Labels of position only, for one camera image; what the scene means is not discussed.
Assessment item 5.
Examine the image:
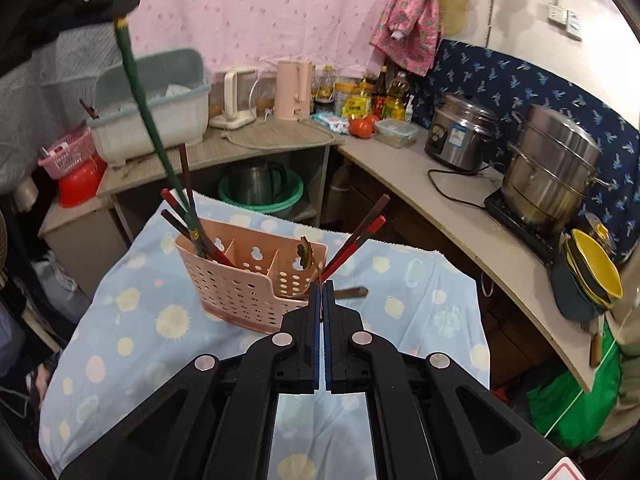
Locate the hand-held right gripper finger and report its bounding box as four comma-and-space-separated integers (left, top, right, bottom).
60, 281, 321, 480
323, 280, 568, 480

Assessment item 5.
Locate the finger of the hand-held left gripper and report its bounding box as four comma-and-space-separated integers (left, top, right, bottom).
60, 0, 142, 24

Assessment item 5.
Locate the gold flower spoon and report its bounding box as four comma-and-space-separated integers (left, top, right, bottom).
296, 237, 323, 286

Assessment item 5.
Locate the pink perforated utensil holder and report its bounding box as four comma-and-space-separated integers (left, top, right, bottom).
175, 217, 328, 335

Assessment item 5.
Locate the red chopstick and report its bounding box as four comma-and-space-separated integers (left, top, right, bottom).
160, 189, 236, 268
322, 216, 387, 281

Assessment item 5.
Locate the green chopstick with gold band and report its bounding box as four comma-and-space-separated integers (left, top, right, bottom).
109, 0, 203, 251
184, 207, 207, 256

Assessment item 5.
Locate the dark grey-brown chopstick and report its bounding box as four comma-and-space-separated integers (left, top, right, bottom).
161, 210, 201, 249

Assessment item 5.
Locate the grey patterned cloth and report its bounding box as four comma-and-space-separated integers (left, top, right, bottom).
0, 24, 132, 187

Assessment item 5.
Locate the dish drainer box with lid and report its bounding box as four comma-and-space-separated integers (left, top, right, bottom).
87, 48, 212, 168

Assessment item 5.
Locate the dark brown chopstick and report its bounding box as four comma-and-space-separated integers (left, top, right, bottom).
178, 144, 197, 216
345, 194, 391, 249

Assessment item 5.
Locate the pink plastic basket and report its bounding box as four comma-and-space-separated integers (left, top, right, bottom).
38, 125, 97, 179

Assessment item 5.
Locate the green plastic basin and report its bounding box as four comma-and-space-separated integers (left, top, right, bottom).
218, 167, 305, 219

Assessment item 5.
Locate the pink dotted curtain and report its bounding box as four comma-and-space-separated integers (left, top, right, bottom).
127, 0, 401, 99

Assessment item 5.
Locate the white electric kettle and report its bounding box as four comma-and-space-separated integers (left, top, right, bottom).
210, 66, 259, 129

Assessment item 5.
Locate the beige kitchen counter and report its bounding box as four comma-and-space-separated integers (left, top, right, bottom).
39, 117, 602, 394

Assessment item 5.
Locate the steel pitcher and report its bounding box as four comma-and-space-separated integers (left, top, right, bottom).
235, 160, 289, 206

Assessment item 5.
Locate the red plastic basin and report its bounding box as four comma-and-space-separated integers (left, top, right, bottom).
58, 160, 107, 208

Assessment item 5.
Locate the blue spotted tablecloth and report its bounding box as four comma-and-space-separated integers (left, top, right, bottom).
39, 192, 491, 480

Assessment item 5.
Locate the pink electric kettle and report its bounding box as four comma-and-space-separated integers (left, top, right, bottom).
274, 60, 312, 121

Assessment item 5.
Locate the black induction cooker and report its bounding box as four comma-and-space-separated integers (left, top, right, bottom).
484, 190, 569, 264

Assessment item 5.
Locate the clear plastic food container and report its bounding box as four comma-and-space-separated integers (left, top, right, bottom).
374, 117, 419, 150

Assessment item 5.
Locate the blue tissue pack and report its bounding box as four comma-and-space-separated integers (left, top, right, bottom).
311, 111, 351, 135

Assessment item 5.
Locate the small cooking oil bottle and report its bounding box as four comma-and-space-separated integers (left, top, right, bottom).
320, 65, 335, 112

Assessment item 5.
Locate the green plastic bag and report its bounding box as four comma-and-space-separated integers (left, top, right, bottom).
525, 320, 624, 452

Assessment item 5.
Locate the steel rice cooker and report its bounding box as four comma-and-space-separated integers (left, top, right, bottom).
425, 92, 501, 172

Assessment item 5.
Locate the large cooking oil bottle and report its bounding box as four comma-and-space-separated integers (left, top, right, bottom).
382, 71, 411, 121

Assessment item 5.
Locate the soy sauce bottle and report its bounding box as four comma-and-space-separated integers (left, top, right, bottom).
372, 65, 390, 116

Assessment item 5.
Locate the grey plastic bag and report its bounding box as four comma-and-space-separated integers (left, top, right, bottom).
30, 249, 92, 312

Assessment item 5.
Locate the stack of yellow bowls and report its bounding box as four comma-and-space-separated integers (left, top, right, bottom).
569, 229, 624, 307

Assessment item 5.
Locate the steel steamer pot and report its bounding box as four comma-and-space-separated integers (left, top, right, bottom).
501, 104, 612, 234

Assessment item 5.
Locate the pink floral garment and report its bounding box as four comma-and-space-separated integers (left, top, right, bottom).
371, 0, 444, 77

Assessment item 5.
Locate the navy printed cloth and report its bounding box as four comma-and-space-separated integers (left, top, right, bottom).
415, 39, 640, 266

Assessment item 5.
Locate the beige hanging board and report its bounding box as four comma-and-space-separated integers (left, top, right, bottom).
440, 0, 472, 36

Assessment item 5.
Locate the black power cord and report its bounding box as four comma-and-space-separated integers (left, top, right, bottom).
427, 166, 502, 209

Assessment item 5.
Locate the white kettle cord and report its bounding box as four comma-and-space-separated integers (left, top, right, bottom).
222, 109, 337, 152

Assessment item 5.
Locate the white string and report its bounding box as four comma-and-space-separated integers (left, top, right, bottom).
544, 320, 622, 442

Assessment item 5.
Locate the dark strapped sandal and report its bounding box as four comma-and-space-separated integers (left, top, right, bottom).
24, 357, 53, 398

